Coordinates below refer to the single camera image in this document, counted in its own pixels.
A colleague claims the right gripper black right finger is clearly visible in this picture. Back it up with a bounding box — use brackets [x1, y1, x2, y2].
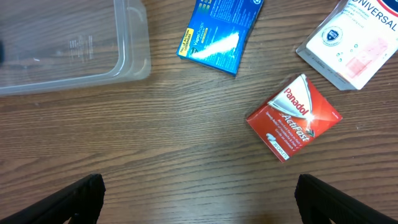
[295, 174, 397, 224]

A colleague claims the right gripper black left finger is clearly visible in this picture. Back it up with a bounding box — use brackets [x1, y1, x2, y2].
[1, 174, 106, 224]

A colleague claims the blue lozenge box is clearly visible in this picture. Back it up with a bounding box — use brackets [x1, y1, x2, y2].
[176, 0, 264, 77]

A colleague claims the clear plastic container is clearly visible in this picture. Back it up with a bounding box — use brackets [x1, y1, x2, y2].
[1, 0, 151, 96]

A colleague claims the red Panadol box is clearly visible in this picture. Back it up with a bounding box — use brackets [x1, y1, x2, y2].
[246, 74, 343, 162]

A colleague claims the white plaster box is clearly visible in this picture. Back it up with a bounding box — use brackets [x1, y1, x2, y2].
[296, 0, 397, 91]

